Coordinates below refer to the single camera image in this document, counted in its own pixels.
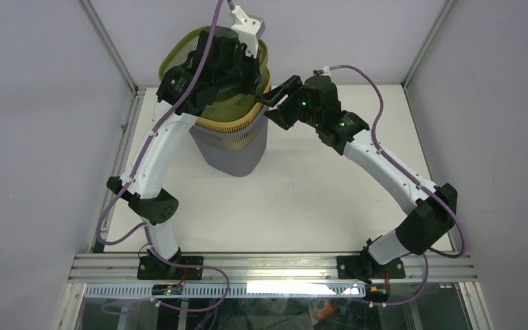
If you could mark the grey plastic basket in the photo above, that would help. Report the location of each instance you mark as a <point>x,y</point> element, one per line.
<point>236,154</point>

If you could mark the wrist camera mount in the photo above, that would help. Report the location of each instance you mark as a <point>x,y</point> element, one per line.
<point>249,28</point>
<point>325,71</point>

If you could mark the green plastic basket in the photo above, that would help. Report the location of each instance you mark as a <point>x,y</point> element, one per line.
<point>176,82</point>

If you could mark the yellow plastic basket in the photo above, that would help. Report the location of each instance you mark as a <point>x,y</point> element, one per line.
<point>231,124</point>

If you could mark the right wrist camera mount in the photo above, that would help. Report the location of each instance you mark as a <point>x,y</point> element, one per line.
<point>325,71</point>

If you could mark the aluminium front rail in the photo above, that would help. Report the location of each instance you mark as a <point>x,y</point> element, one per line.
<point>241,267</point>

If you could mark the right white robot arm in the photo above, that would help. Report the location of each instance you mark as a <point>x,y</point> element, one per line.
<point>427,205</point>

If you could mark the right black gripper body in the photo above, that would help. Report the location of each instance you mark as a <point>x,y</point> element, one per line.
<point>294,110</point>

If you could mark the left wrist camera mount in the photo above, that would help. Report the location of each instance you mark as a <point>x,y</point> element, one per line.
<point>249,28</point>

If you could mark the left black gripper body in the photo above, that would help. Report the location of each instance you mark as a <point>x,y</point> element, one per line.
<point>242,76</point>

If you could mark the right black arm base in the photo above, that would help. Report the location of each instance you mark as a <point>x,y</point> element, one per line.
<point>363,267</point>

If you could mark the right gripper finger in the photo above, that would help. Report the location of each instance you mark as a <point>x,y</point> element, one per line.
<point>273,97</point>
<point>291,85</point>

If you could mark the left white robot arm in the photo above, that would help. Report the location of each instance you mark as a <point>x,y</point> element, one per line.
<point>140,185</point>

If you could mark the white slotted cable duct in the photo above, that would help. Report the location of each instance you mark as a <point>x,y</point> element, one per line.
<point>251,289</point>

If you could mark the orange object under table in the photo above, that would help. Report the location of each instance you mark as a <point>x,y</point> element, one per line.
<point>323,308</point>

